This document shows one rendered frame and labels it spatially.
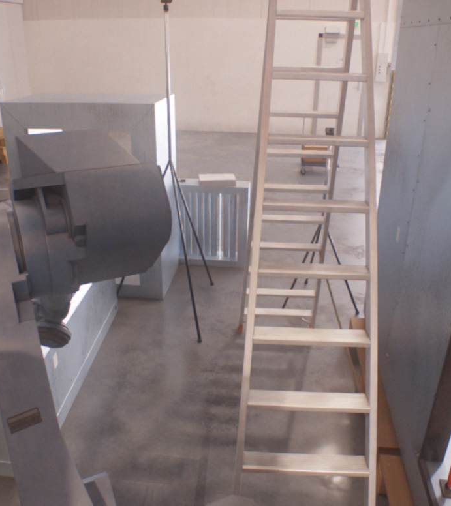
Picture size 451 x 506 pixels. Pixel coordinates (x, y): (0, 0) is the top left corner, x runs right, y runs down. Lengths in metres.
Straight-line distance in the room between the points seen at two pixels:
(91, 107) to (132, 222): 2.63
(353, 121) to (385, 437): 9.37
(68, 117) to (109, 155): 2.54
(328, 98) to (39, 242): 10.41
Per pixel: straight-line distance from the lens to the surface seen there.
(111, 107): 3.70
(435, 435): 2.27
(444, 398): 2.15
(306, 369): 3.35
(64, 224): 1.19
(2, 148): 9.19
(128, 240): 1.19
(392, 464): 2.61
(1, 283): 1.19
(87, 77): 12.13
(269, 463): 1.86
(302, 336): 1.74
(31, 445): 1.19
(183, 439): 2.83
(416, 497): 2.43
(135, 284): 4.11
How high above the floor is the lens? 2.00
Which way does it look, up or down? 24 degrees down
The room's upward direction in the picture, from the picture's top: 1 degrees clockwise
